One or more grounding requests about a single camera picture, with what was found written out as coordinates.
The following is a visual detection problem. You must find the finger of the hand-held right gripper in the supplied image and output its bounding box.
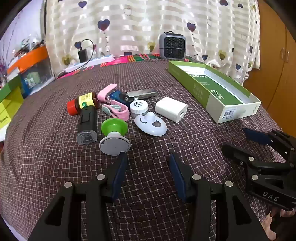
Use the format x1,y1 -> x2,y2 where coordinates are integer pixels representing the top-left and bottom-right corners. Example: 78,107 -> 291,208
242,127 -> 296,163
221,144 -> 294,183

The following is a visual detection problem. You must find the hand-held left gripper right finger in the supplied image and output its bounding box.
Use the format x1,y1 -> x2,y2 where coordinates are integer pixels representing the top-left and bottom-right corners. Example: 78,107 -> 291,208
169,152 -> 270,241

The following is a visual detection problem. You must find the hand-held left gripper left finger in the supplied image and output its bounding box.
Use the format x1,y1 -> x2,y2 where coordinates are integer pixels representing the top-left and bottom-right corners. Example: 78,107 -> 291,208
28,152 -> 129,241

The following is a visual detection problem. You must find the green and white round knob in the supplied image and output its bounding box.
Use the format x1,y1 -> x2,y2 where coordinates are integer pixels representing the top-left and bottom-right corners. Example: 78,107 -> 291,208
99,118 -> 131,156

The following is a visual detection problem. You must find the white oval smiley gadget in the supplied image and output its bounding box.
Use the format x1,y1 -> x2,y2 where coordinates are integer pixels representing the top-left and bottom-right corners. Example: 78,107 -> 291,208
134,111 -> 167,136

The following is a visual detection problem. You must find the black cylinder with grey end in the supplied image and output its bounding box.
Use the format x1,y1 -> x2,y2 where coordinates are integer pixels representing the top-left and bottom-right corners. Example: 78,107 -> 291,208
76,108 -> 98,145

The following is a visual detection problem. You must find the pink clip with green pads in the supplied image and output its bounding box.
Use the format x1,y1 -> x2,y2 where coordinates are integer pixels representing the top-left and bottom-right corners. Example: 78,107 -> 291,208
102,100 -> 129,121

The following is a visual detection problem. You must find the white power adapter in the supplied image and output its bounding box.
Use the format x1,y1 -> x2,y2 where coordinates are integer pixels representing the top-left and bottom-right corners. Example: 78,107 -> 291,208
155,97 -> 188,123

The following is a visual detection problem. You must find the small white round jar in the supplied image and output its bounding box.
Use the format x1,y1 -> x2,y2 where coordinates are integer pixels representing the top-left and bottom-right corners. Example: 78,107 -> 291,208
129,100 -> 147,114

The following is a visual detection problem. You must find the green cardboard box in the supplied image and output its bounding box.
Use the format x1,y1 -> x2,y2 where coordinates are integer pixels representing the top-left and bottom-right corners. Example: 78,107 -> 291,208
168,61 -> 262,124

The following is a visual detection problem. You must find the brown medicine bottle red cap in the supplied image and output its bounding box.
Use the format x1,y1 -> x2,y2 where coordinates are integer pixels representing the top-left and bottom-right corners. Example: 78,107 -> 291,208
67,92 -> 100,115

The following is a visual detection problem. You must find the blue metal folding knife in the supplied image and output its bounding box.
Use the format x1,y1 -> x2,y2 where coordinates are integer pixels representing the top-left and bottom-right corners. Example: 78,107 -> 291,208
109,89 -> 158,103

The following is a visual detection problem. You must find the pink plastic clipper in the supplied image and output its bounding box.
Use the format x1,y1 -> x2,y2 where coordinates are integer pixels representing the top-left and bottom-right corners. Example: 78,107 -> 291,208
97,84 -> 117,102

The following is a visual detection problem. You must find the person's right hand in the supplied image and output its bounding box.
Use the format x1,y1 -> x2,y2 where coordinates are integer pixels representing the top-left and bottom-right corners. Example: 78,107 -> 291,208
266,205 -> 296,241

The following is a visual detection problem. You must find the wooden wardrobe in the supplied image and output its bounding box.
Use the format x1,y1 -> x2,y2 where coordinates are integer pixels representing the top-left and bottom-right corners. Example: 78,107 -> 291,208
244,0 -> 296,132

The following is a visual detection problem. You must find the white power strip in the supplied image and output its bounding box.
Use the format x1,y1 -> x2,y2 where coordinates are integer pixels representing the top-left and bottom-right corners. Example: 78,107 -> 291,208
65,54 -> 114,72

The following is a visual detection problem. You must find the colourful striped mat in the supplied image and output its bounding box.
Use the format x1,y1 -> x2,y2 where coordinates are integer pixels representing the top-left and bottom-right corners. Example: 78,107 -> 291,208
55,53 -> 192,78

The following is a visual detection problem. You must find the grey mini fan heater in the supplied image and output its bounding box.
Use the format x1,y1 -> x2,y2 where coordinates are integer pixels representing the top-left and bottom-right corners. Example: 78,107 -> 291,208
159,32 -> 185,60

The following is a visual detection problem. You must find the yellow-green box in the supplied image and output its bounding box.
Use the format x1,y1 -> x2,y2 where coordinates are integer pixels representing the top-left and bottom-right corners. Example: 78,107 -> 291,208
0,88 -> 25,131

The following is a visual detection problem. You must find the dark green box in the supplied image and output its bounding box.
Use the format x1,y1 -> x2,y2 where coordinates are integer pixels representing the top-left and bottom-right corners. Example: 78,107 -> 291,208
0,75 -> 23,102

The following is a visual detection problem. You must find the orange-lid clear storage box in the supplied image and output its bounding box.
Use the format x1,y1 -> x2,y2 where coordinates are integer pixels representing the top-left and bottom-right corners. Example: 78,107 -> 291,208
7,46 -> 56,95

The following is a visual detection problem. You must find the heart-print striped curtain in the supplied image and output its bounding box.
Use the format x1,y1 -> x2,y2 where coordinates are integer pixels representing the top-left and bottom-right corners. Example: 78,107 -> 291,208
45,0 -> 260,85

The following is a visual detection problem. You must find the pile of assorted clutter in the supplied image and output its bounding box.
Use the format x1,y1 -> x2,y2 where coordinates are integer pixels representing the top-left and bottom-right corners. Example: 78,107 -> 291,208
13,37 -> 47,58

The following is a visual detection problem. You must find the black charger cable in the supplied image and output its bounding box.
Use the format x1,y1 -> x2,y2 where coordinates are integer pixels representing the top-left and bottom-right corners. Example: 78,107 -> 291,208
69,39 -> 96,70

